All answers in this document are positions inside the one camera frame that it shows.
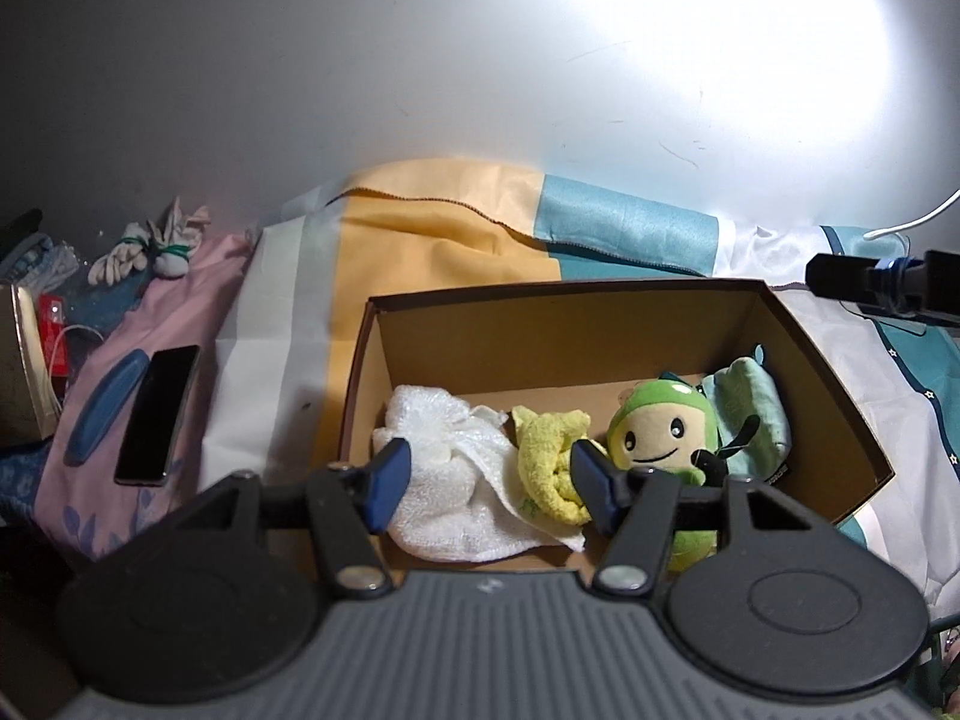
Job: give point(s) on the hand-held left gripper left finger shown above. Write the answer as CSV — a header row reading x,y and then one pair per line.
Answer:
x,y
391,478

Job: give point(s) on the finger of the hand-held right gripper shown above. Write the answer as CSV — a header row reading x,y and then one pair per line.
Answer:
x,y
840,276

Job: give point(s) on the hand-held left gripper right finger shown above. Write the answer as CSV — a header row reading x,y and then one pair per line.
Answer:
x,y
591,481

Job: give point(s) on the yellow towel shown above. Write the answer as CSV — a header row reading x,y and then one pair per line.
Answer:
x,y
544,457

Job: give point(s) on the white towel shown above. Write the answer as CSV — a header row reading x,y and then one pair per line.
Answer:
x,y
450,457

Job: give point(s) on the green plush toy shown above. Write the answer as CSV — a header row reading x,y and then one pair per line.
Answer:
x,y
660,435

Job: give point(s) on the brown cardboard box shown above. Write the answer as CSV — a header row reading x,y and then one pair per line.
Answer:
x,y
555,337

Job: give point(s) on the pale green cloth pouch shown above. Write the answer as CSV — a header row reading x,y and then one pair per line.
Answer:
x,y
757,405

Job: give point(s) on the striped bed sheet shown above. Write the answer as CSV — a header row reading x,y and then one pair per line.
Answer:
x,y
450,247

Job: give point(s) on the black smartphone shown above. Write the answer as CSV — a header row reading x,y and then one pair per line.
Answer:
x,y
156,416

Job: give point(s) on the pink printed blanket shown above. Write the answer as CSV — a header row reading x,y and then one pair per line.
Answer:
x,y
187,292

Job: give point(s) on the blue oblong case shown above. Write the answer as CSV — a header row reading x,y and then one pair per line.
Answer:
x,y
105,409

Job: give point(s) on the white glove bundle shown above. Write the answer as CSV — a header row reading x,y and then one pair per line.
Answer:
x,y
120,259
178,247

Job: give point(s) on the red packet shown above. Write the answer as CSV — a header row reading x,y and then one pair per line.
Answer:
x,y
52,330

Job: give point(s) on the gold paper bag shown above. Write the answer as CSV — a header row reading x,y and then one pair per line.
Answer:
x,y
19,367

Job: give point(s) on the clear plastic bag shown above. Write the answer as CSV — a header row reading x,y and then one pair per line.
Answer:
x,y
41,262

